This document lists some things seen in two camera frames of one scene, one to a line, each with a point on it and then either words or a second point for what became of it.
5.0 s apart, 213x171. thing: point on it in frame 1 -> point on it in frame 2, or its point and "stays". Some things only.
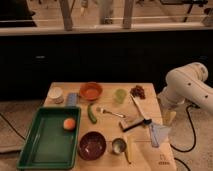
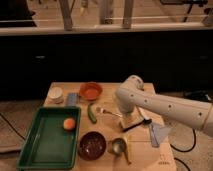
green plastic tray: x=48 y=144 stays
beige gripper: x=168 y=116 -> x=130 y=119
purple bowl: x=92 y=145 stays
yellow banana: x=129 y=148 stays
